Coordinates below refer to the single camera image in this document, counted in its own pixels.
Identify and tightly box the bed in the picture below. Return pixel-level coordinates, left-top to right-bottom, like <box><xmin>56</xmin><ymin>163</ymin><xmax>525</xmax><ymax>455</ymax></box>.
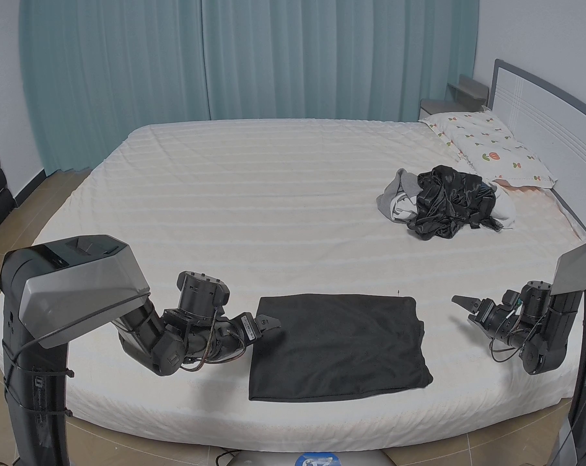
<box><xmin>0</xmin><ymin>59</ymin><xmax>586</xmax><ymax>455</ymax></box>

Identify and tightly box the blue-green curtain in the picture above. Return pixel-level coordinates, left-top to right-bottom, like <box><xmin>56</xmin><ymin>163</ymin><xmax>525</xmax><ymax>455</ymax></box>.
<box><xmin>20</xmin><ymin>0</ymin><xmax>211</xmax><ymax>173</ymax></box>
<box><xmin>201</xmin><ymin>0</ymin><xmax>480</xmax><ymax>122</ymax></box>

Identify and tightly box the black T-shirt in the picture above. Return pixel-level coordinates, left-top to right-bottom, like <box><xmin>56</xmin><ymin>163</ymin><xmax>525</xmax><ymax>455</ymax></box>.
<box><xmin>248</xmin><ymin>294</ymin><xmax>434</xmax><ymax>402</ymax></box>

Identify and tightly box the grey bedside table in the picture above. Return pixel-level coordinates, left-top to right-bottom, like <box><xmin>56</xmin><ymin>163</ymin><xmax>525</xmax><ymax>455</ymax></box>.
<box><xmin>419</xmin><ymin>75</ymin><xmax>489</xmax><ymax>117</ymax></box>

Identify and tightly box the white printed pillow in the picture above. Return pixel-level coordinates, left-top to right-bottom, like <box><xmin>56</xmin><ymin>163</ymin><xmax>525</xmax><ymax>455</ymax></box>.
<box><xmin>418</xmin><ymin>111</ymin><xmax>558</xmax><ymax>188</ymax></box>

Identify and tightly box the pile of clothes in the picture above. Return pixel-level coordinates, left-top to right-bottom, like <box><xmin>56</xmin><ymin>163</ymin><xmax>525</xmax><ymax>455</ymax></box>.
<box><xmin>376</xmin><ymin>164</ymin><xmax>516</xmax><ymax>241</ymax></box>

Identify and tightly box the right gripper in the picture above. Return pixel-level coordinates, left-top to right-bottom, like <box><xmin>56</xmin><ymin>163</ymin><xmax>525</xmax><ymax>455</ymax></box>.
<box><xmin>451</xmin><ymin>295</ymin><xmax>515</xmax><ymax>346</ymax></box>

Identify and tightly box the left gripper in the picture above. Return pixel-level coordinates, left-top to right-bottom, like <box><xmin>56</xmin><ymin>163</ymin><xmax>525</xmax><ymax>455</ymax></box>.
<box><xmin>222</xmin><ymin>313</ymin><xmax>280</xmax><ymax>354</ymax></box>

